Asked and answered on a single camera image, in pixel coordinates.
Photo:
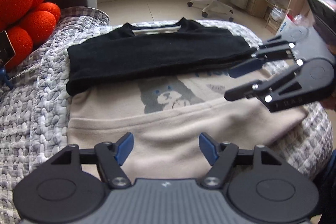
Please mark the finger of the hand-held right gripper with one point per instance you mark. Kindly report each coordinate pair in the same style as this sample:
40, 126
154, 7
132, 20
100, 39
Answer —
245, 67
244, 90

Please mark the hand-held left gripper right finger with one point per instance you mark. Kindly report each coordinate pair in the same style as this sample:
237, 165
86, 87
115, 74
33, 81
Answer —
207, 146

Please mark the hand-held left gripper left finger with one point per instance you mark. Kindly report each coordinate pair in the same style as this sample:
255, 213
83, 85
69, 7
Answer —
125, 146

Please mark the beige dog print sweatshirt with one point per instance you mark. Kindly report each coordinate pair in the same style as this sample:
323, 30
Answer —
170, 129

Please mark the white paper bag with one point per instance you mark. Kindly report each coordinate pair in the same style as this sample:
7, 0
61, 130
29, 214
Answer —
286, 26

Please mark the clear plastic bag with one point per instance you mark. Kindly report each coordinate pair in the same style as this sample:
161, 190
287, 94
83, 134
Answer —
277, 15

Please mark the grey checked quilt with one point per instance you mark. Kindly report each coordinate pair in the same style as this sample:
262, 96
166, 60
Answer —
39, 113

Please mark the person's dark clothing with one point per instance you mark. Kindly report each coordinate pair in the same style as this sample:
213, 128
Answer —
326, 187

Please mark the blue phone tripod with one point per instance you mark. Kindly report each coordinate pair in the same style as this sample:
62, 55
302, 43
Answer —
6, 78

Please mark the smartphone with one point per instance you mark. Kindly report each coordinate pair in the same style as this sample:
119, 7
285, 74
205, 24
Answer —
6, 49

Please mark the orange plush pillow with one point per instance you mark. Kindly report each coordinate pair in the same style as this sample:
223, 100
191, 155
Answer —
26, 16

